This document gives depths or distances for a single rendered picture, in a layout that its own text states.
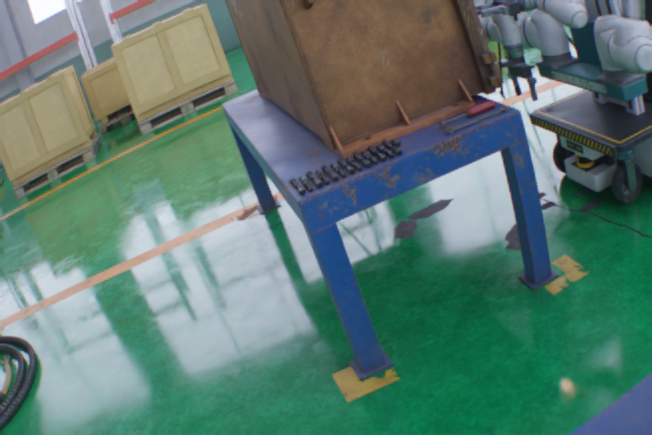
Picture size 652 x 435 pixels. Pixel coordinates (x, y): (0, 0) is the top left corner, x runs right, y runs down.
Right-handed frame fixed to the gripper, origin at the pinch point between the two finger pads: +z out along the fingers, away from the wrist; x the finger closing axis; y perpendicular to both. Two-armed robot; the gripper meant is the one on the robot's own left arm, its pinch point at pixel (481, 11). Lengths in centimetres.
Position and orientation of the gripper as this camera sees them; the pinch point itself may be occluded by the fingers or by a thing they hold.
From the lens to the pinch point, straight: 223.1
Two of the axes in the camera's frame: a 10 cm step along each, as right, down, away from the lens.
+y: 2.7, 8.0, 5.4
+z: -9.1, 3.9, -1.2
